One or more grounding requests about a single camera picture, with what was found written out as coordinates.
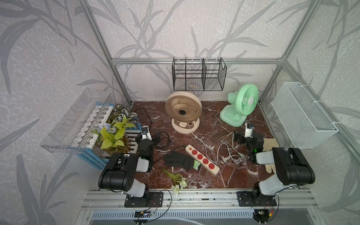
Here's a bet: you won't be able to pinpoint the black work glove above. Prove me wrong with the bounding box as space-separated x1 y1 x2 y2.
163 151 202 171

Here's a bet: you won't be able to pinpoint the white beige fan cable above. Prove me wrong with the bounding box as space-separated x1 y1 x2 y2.
187 123 218 167

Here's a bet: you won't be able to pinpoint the white artificial flower sprig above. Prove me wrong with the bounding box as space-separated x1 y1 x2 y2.
162 169 188 194

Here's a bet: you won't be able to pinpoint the beige power strip red sockets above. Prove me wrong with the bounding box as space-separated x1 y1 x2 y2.
185 144 220 176

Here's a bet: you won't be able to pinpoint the beige round desk fan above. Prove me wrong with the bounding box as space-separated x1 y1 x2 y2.
165 91 202 134

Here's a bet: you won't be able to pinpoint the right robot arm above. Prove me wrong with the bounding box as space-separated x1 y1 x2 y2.
233 133 316 207

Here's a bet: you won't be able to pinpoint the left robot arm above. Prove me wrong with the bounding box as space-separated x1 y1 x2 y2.
98 134 163 208

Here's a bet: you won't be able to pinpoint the green desk fan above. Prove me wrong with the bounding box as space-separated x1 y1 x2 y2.
220 83 259 128

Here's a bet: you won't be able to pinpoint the beige work glove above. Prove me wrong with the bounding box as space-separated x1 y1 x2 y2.
263 138 279 174

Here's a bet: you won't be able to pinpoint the potted green plant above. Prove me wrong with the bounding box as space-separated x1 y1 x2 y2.
93 118 135 156

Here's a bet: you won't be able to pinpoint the striped leaf plant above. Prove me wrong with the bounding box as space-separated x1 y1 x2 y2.
111 104 137 123

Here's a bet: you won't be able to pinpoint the blue white wooden crate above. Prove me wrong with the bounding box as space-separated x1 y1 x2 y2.
70 102 142 169

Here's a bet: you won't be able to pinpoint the clear plastic tray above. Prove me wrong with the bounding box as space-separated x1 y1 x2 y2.
40 89 113 154

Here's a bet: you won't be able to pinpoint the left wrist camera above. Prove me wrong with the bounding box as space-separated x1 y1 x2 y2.
141 126 152 141

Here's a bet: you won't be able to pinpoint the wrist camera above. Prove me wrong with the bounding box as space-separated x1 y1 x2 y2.
244 122 254 138
141 126 152 141

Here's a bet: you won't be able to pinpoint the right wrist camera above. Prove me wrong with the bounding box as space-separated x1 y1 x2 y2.
244 122 254 138

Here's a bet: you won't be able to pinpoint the black power strip cable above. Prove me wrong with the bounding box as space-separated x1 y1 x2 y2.
132 107 188 164

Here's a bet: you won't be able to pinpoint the white green fan cable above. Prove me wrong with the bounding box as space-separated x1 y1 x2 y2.
215 111 243 165

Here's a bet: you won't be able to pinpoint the white wire basket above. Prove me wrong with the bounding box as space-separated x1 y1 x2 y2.
271 82 338 149

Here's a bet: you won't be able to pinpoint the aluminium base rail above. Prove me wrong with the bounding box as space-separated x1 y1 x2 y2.
76 188 326 225

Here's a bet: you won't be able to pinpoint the black wire basket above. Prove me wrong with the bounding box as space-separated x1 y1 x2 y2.
172 58 227 92

